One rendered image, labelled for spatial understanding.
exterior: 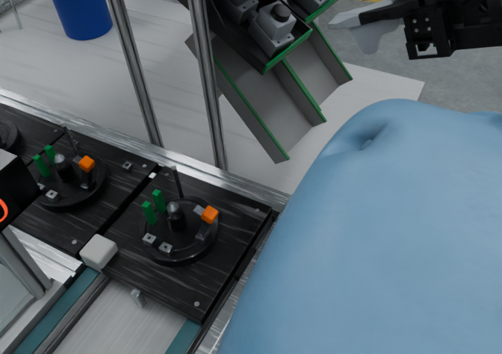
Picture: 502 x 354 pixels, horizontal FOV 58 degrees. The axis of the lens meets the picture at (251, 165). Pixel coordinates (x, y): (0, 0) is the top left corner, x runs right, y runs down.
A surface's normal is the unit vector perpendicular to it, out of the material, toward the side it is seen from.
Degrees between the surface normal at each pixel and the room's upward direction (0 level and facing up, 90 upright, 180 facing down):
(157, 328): 0
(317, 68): 45
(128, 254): 0
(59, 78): 0
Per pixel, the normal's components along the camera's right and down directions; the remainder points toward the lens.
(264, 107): 0.51, -0.18
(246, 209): -0.06, -0.68
